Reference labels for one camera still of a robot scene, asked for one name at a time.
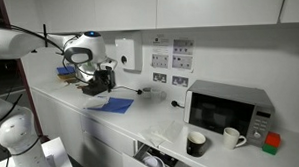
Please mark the black coffee machine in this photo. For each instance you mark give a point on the black coffee machine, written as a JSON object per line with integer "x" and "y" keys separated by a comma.
{"x": 91, "y": 90}

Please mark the dark red door frame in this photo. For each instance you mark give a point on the dark red door frame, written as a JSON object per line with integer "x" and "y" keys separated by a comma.
{"x": 26, "y": 94}

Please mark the blue box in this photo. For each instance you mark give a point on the blue box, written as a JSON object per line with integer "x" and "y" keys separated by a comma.
{"x": 65, "y": 70}

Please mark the small white wall notice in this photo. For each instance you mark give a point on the small white wall notice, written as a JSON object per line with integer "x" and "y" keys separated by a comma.
{"x": 161, "y": 39}

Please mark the white paper cloth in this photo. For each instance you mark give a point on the white paper cloth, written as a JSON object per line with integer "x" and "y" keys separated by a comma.
{"x": 164, "y": 131}
{"x": 96, "y": 102}

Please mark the steel wall socket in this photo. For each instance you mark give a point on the steel wall socket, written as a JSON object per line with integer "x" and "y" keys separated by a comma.
{"x": 159, "y": 77}
{"x": 180, "y": 81}

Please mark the small white jar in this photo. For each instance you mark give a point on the small white jar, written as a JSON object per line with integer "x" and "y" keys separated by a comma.
{"x": 147, "y": 93}

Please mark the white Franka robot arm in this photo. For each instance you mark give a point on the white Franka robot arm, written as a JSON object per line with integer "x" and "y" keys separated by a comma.
{"x": 14, "y": 43}

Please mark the clear plastic jug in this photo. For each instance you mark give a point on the clear plastic jug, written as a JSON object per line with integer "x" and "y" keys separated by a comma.
{"x": 158, "y": 94}

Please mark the silver microwave oven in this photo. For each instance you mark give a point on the silver microwave oven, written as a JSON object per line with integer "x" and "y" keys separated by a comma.
{"x": 224, "y": 114}

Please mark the white mug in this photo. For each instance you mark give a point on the white mug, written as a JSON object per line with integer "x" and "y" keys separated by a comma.
{"x": 230, "y": 139}

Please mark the black mug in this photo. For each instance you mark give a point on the black mug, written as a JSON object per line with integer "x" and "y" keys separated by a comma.
{"x": 195, "y": 145}

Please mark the green block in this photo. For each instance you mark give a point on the green block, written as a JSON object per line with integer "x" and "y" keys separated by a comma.
{"x": 269, "y": 149}

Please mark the red block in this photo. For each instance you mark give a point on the red block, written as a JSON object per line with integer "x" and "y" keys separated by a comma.
{"x": 273, "y": 139}

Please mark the blue cloth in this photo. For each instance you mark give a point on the blue cloth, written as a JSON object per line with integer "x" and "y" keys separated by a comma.
{"x": 118, "y": 104}

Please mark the open white drawer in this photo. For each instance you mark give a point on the open white drawer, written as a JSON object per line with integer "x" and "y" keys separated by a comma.
{"x": 174, "y": 161}

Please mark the white robot base table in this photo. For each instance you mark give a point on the white robot base table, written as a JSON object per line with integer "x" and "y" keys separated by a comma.
{"x": 58, "y": 153}

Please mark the white base cabinet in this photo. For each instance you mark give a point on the white base cabinet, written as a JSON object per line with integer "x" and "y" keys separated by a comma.
{"x": 67, "y": 129}

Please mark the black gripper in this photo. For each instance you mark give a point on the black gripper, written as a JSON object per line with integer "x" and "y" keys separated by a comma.
{"x": 106, "y": 75}

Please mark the white paper towel dispenser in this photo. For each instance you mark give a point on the white paper towel dispenser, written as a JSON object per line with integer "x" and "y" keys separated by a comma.
{"x": 130, "y": 50}

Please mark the brown stacked items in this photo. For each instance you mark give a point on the brown stacked items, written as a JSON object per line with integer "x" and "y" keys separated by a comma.
{"x": 67, "y": 78}

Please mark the white bowl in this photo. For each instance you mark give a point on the white bowl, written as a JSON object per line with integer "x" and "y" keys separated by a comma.
{"x": 154, "y": 164}

